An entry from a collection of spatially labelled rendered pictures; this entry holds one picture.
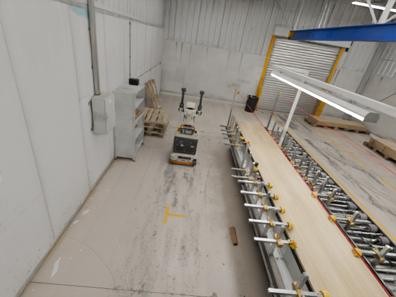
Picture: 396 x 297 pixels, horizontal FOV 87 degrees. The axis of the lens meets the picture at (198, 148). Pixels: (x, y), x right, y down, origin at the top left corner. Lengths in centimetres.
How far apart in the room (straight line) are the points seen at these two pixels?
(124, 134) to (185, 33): 678
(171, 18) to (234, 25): 269
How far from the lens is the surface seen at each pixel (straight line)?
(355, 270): 286
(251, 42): 1074
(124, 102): 448
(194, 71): 1053
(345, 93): 241
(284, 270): 279
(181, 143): 473
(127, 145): 483
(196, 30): 1048
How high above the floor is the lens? 268
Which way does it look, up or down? 28 degrees down
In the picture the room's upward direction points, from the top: 10 degrees clockwise
